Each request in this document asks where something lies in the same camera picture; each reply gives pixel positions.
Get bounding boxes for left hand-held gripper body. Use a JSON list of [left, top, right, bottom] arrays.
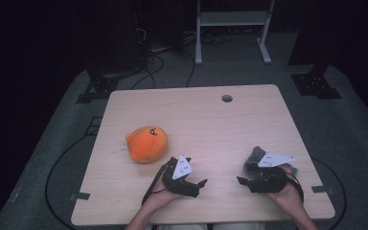
[[162, 154, 203, 198]]

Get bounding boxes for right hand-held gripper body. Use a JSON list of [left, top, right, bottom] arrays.
[[244, 153, 298, 195]]

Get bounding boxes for grey fluffy cloth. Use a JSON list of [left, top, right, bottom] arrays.
[[243, 146, 268, 180]]

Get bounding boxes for orange plush toy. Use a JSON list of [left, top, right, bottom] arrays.
[[125, 126, 169, 165]]

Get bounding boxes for person's left hand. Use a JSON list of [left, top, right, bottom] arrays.
[[143, 173, 184, 210]]

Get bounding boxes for person's right hand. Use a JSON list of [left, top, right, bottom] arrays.
[[266, 164, 305, 214]]

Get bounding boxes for black stand with flat base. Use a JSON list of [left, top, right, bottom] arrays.
[[287, 0, 343, 101], [76, 63, 120, 104]]

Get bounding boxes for dark equipment cabinet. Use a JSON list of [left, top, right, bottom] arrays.
[[85, 0, 148, 78]]

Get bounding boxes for left hand-held gripper black cable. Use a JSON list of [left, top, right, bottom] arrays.
[[141, 157, 174, 205]]

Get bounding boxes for hand-held gripper black cable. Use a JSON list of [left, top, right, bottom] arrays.
[[284, 172, 305, 205], [141, 157, 174, 205]]

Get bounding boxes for right hand-held gripper black cable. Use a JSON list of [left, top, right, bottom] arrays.
[[284, 172, 305, 205]]

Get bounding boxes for long black floor cable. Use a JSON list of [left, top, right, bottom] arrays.
[[44, 133, 94, 230], [310, 157, 348, 230]]

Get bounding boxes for bundle of dark cables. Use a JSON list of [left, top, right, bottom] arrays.
[[200, 31, 235, 46]]

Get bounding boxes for white metal stand frame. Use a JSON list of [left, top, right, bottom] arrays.
[[195, 0, 276, 66]]

